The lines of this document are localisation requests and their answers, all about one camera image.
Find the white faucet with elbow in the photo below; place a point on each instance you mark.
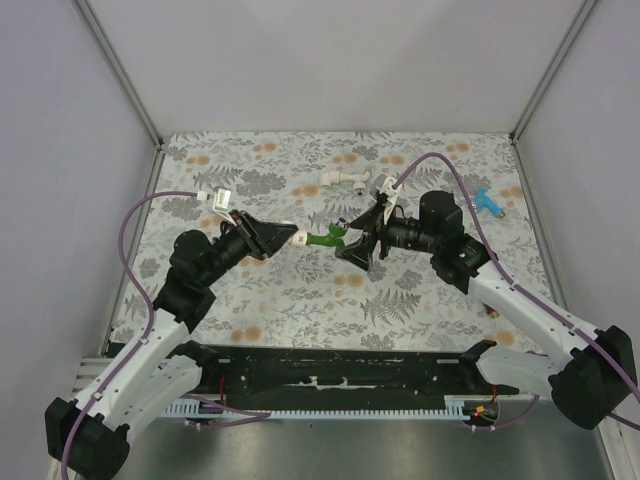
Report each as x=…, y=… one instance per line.
x=358, y=181

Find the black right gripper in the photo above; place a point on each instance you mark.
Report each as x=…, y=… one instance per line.
x=360, y=252

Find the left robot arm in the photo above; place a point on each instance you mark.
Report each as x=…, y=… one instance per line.
x=92, y=433

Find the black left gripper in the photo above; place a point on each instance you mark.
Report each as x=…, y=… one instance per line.
x=262, y=238

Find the blue faucet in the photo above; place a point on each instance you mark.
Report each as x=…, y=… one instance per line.
x=482, y=201

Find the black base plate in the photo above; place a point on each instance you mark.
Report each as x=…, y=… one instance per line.
x=261, y=378

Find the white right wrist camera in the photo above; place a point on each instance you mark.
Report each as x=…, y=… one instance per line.
x=389, y=188

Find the floral patterned table mat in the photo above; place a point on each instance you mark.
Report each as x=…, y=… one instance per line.
x=306, y=297

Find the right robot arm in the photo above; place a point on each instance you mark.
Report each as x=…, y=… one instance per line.
x=587, y=372

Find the green faucet chrome knob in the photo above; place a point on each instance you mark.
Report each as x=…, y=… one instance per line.
x=334, y=238

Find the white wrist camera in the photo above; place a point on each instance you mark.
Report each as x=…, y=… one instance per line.
x=389, y=188
x=219, y=200

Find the brown faucet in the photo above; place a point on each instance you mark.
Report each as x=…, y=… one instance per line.
x=492, y=312

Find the white PVC elbow fitting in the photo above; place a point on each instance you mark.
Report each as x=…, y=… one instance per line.
x=299, y=239

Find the aluminium left corner post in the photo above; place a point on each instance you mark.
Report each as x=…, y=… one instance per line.
x=118, y=70

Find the aluminium corner post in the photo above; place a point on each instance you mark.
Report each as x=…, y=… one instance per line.
x=118, y=70
x=578, y=23

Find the aluminium right corner post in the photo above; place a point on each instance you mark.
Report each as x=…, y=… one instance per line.
x=578, y=23

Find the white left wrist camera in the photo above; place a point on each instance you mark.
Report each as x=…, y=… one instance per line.
x=219, y=200

